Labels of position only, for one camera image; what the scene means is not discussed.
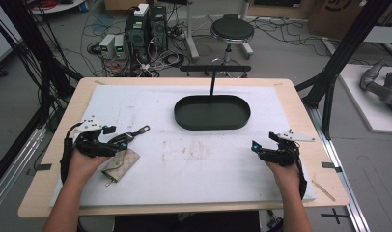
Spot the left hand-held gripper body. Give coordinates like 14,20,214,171
72,116,122,159

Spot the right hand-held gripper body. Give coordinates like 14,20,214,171
258,128,317,168

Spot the dark keychain with metal clasp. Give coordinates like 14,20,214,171
126,124,152,140

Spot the beige key case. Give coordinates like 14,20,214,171
100,148,141,188

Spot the black oval tray with stand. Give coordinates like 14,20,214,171
173,65,252,131

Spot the person's left hand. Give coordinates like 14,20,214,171
66,148,110,186

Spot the person's right hand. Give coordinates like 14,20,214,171
264,159,302,195

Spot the black tape strip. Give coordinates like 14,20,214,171
25,162,53,177
321,161,344,174

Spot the thin wooden stick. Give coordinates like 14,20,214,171
311,179,337,203

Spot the black tape cross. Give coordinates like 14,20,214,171
320,207,350,225

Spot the grey power supply unit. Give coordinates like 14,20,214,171
113,34,127,60
98,33,117,60

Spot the white base board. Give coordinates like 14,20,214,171
338,63,392,134

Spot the black computer tower white top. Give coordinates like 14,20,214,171
124,3,151,63

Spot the person's dark clothing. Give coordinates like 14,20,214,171
112,210,262,232

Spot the black round stool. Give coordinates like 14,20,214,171
210,14,256,79

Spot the white table leg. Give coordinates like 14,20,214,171
183,0,201,61

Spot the brown cardboard box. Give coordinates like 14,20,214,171
307,0,370,41

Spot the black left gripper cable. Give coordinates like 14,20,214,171
59,121,84,186

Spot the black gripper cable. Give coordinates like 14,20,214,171
293,150,309,200
59,121,84,186

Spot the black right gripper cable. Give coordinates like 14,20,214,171
293,150,309,200

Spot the aluminium rail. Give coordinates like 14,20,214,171
0,126,47,215
307,105,373,232

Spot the tangle of floor cables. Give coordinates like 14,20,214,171
79,13,192,78

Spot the black cable bundle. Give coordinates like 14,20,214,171
0,0,84,133

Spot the black metal frame post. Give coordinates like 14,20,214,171
294,0,392,140

